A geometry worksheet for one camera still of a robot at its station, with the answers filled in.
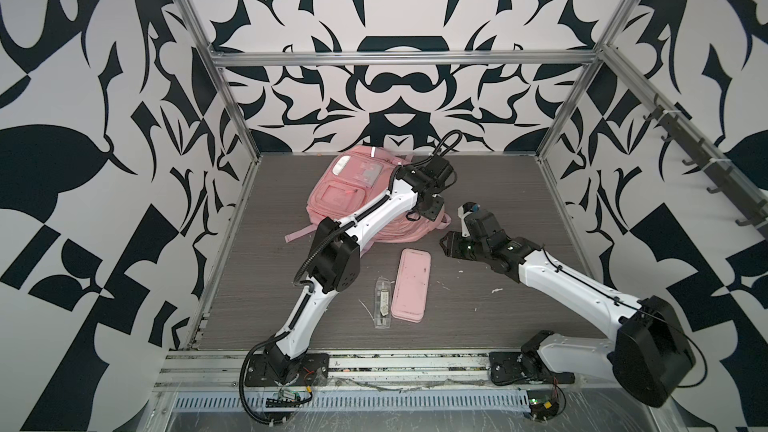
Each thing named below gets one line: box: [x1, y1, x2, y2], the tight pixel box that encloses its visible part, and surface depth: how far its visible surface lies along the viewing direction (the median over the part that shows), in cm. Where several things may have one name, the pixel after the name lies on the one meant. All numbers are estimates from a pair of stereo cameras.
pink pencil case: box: [391, 247, 432, 323], surface depth 87 cm
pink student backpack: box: [358, 207, 452, 254], surface depth 96 cm
